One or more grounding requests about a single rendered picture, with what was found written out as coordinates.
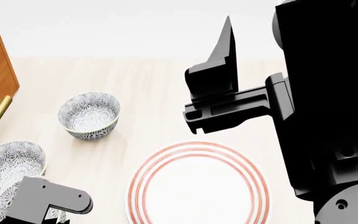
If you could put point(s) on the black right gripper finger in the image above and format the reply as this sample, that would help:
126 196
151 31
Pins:
216 79

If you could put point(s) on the white plate with red rings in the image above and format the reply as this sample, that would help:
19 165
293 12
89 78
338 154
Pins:
197 186

